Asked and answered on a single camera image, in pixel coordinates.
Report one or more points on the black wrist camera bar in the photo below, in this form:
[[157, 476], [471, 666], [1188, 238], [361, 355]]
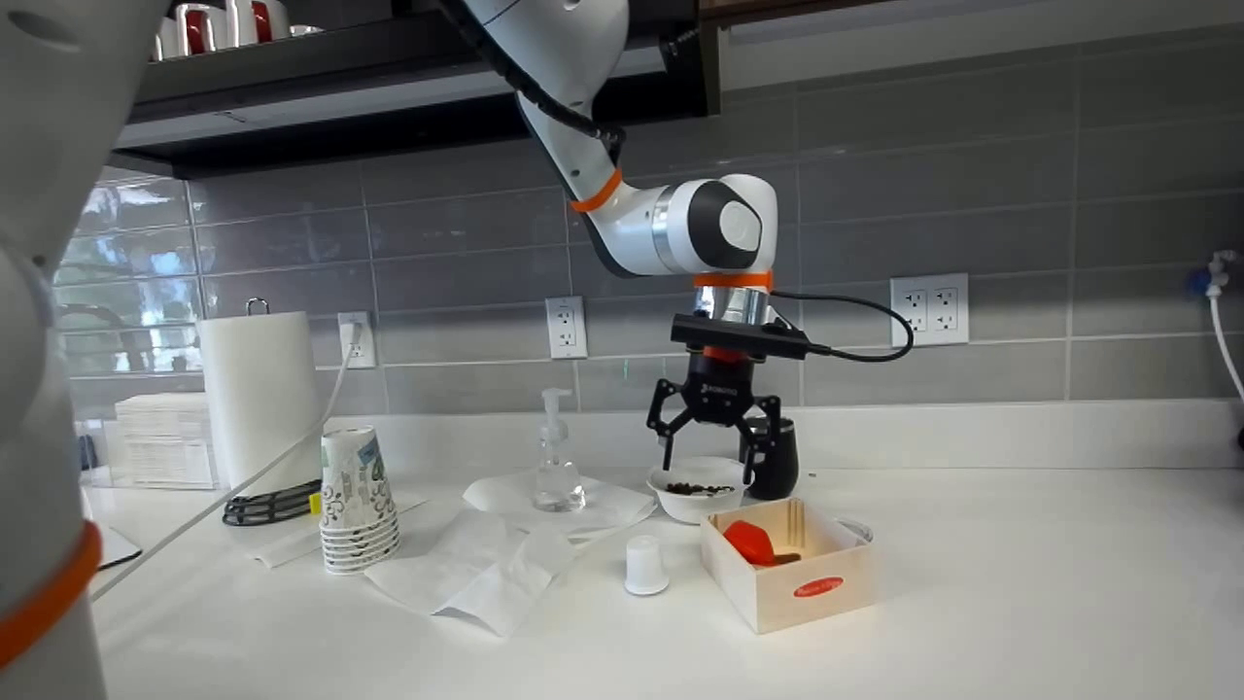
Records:
[[738, 336]]

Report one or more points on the small white cup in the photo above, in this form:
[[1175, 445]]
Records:
[[648, 571]]

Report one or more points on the white double wall outlet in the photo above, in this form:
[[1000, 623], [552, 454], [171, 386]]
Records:
[[931, 308]]

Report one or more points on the red plastic object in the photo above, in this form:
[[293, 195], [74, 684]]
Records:
[[754, 542]]

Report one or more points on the crumpled white paper napkin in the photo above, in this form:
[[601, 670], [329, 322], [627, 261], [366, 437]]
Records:
[[479, 571]]

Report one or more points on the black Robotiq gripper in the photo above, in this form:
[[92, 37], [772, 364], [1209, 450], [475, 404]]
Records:
[[719, 386]]

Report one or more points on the metal paper towel holder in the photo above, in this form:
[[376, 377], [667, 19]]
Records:
[[252, 304]]

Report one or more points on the patterned paper cup stack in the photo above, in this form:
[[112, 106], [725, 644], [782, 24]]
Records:
[[355, 518]]

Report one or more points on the white bowl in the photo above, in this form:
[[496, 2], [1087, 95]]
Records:
[[692, 509]]

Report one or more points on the white storage box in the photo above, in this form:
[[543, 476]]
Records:
[[162, 440]]

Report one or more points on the dark wall shelf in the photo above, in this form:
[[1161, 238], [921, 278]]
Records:
[[324, 72]]

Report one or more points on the clear glass flask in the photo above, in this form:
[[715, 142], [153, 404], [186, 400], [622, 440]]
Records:
[[556, 488]]

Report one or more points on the red white mug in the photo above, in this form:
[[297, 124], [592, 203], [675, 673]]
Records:
[[258, 20], [195, 24]]

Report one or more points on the wooden box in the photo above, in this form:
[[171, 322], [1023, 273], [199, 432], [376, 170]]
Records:
[[801, 592]]

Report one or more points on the flat white paper towel sheet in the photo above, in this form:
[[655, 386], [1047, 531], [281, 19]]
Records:
[[497, 496]]

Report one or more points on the white paper towel roll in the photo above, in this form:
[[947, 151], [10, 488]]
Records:
[[258, 404]]

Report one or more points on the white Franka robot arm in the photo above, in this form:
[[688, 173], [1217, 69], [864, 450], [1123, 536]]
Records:
[[648, 234]]

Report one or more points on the black tumbler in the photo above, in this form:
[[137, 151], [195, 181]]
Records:
[[782, 474]]

